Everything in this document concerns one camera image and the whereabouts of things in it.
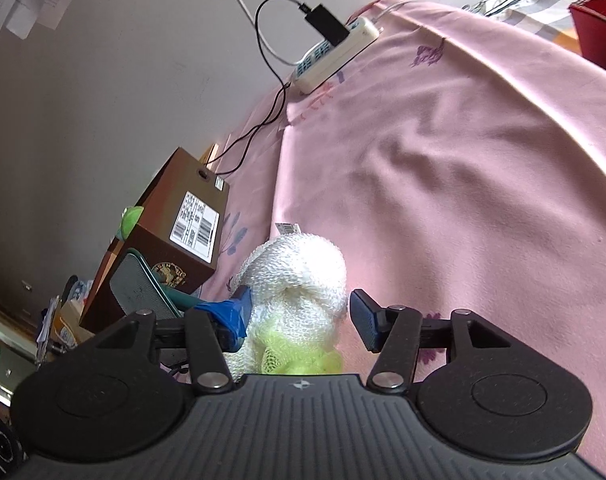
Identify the green plush toy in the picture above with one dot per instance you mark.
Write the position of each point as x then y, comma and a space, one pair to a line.
130, 221

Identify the black charger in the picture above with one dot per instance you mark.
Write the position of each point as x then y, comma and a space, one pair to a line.
328, 24

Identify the white power strip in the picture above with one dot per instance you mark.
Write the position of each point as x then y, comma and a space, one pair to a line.
333, 55

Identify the red box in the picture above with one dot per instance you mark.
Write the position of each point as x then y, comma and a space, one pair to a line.
600, 25

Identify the black round device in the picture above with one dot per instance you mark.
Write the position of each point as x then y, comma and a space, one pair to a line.
0, 447

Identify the brown cardboard box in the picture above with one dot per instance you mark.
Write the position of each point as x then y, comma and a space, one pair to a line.
183, 225

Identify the white mesh bath sponge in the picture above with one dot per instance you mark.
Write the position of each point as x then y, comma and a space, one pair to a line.
295, 285

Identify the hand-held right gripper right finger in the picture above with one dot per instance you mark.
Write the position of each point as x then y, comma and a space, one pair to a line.
365, 317

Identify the pink bedsheet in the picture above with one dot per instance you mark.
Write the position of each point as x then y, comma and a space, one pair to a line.
458, 185

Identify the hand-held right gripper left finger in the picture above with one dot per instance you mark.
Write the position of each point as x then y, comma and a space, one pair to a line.
233, 312

